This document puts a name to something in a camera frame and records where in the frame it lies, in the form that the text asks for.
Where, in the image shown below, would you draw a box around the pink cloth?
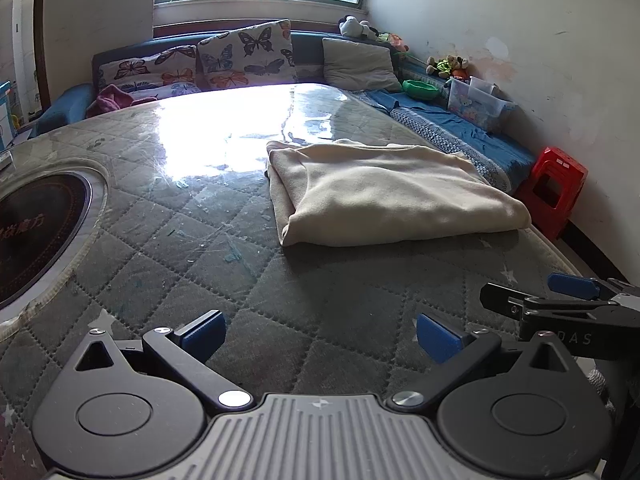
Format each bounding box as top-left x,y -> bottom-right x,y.
96,84 -> 135,115

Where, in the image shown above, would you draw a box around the orange and green toy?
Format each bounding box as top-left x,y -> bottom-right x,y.
377,32 -> 408,53

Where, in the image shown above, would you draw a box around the wide butterfly print cushion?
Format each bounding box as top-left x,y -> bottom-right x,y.
97,45 -> 201,101

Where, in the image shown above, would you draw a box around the blue sofa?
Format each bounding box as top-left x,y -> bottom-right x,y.
30,30 -> 538,206

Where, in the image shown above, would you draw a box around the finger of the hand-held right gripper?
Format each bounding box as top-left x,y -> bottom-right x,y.
479,282 -> 621,319
546,272 -> 636,302

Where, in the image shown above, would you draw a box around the panda plush toy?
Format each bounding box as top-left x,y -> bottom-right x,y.
339,15 -> 373,38

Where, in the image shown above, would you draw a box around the clear plastic storage box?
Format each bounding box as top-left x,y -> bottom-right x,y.
446,76 -> 518,133

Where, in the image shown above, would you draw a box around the green plastic bowl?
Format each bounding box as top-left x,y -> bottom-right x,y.
402,79 -> 438,101

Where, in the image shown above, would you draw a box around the red plastic stool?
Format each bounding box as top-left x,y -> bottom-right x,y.
515,146 -> 588,240

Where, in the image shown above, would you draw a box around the square butterfly print cushion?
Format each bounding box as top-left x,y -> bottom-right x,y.
196,19 -> 298,92

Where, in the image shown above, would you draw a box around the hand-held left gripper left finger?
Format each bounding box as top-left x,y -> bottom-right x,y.
59,309 -> 256,411

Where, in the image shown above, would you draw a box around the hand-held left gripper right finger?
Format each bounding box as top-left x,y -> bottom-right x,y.
387,312 -> 586,411

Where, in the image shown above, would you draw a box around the brown plush toys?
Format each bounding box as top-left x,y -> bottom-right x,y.
426,54 -> 471,81

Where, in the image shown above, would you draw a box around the cream fleece garment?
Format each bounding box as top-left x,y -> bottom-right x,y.
265,138 -> 532,247

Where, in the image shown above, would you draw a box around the brown wooden door frame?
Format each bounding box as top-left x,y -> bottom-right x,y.
32,0 -> 55,108

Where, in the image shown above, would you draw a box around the round black induction cooktop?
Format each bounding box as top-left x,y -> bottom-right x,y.
0,170 -> 108,311

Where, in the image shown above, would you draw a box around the grey pillow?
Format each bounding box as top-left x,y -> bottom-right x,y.
321,37 -> 403,93

